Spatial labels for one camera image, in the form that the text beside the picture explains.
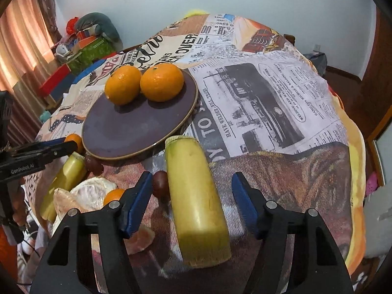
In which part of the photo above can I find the dark bag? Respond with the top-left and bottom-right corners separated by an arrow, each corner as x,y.
303,51 -> 328,75

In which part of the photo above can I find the large peeled sugarcane piece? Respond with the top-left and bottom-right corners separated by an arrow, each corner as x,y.
165,135 -> 232,267

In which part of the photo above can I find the peeled pomelo chunk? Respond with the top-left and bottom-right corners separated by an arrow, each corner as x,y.
52,176 -> 118,233

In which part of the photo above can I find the person's left hand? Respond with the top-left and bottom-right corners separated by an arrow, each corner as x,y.
12,186 -> 27,225

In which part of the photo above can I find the small orange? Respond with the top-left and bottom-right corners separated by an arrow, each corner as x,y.
64,133 -> 84,154
103,188 -> 126,206

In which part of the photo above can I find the pink slipper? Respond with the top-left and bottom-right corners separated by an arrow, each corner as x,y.
365,172 -> 379,196

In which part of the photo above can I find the grey stuffed toy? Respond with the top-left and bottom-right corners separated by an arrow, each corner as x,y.
74,12 -> 123,52

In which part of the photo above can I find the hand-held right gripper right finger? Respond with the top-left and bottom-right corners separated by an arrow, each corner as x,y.
231,171 -> 356,294

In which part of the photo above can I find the pink curtain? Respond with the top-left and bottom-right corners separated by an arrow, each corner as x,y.
0,0 -> 63,147

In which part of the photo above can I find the dark red jujube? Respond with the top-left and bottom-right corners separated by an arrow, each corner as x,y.
152,171 -> 168,199
84,156 -> 103,173

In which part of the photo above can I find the red plastic bag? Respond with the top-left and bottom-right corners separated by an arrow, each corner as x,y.
65,17 -> 78,35

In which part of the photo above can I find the wooden door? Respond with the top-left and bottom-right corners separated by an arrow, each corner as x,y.
357,6 -> 392,135

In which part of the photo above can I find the newspaper print blanket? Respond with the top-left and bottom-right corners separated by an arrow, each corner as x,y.
23,12 -> 367,294

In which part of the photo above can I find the large orange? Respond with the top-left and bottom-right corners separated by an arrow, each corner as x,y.
140,64 -> 185,102
104,65 -> 143,105

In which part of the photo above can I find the round purple plate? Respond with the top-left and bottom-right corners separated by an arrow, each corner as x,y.
81,67 -> 199,160

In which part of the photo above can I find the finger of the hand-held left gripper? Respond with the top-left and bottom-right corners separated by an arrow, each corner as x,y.
18,143 -> 78,163
12,138 -> 67,154

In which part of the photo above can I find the orange box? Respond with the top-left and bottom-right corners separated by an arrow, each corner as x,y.
76,34 -> 105,50

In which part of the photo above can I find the green patterned box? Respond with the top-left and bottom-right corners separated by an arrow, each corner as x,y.
67,38 -> 118,75

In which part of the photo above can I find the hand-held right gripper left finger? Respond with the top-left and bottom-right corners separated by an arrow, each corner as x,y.
29,171 -> 154,294

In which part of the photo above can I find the slim peeled sugarcane piece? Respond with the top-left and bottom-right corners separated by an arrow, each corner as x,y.
40,152 -> 88,221

